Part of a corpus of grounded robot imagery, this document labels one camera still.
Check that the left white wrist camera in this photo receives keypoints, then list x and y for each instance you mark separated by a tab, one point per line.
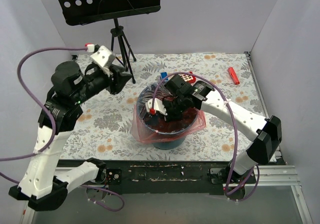
101	56

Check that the aluminium frame rail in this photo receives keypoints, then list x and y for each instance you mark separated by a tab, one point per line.
274	197

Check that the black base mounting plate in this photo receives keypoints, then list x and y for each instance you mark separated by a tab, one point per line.
164	177

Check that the red window toy brick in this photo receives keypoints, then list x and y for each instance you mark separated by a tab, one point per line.
188	77

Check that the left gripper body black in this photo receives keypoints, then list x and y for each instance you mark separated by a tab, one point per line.
114	79

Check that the red plastic trash bag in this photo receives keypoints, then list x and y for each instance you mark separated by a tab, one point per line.
170	124

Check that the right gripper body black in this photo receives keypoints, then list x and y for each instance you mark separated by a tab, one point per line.
170	110

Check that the teal plastic trash bin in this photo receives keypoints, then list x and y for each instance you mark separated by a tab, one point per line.
170	139

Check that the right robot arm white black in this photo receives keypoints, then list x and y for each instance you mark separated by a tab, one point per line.
265	134

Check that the red trash bag roll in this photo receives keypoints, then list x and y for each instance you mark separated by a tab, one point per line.
233	76

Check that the black music stand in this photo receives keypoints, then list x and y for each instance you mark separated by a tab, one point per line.
82	12

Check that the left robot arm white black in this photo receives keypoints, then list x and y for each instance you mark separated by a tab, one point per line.
40	187

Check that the colourful toy brick car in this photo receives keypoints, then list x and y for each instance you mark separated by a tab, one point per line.
163	76

